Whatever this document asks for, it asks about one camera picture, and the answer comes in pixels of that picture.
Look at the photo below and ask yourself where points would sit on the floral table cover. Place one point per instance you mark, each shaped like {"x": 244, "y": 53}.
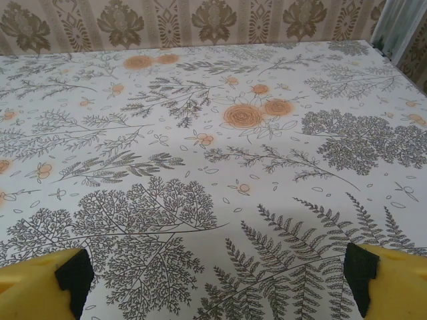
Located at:
{"x": 213, "y": 166}

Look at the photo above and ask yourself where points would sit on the right aluminium corner post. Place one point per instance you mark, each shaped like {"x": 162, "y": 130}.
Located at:
{"x": 387, "y": 23}

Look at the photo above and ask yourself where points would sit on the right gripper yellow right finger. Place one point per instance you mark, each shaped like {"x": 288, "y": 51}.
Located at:
{"x": 397, "y": 286}

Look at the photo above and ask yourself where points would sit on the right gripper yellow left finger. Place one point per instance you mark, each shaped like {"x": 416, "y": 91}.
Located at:
{"x": 30, "y": 290}

